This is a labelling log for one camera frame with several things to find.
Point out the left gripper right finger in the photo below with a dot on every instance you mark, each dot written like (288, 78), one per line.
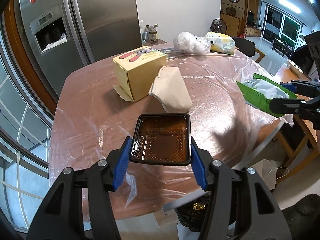
(238, 197)

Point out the green snack bag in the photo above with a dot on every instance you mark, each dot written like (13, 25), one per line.
(260, 90)

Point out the black plastic food tray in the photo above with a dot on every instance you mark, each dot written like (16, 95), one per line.
(162, 139)

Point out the brown paper bag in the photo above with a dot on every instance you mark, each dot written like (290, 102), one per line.
(169, 88)

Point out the black trash bin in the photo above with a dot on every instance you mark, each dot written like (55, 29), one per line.
(192, 214)

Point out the wooden chair near right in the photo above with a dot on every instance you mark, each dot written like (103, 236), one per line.
(285, 74)

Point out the wooden chair black cushion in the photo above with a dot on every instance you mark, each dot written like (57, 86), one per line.
(248, 48)

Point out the glass balcony door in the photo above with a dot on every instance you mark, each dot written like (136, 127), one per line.
(281, 30)

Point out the floral tissue pack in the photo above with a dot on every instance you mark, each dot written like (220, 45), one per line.
(221, 43)

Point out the black floor fan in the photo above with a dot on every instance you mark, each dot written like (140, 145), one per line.
(218, 26)

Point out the clear plastic bag bundle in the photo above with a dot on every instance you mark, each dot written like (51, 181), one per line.
(188, 43)

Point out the yellow cartoon cardboard box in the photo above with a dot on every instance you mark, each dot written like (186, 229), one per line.
(136, 70)

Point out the small wooden side table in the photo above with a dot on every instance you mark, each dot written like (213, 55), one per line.
(158, 41)

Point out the glass jar with lid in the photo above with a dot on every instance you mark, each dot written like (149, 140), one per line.
(152, 33)

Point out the stainless steel refrigerator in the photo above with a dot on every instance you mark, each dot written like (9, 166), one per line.
(66, 35)

